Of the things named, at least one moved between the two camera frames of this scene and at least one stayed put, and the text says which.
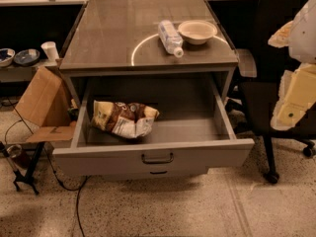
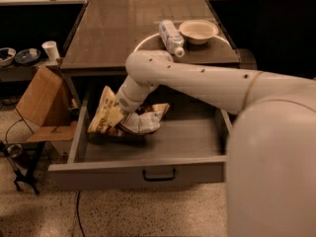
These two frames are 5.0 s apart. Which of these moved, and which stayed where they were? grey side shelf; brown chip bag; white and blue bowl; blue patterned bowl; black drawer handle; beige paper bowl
Moved: brown chip bag; black drawer handle
Stayed: blue patterned bowl; beige paper bowl; white and blue bowl; grey side shelf
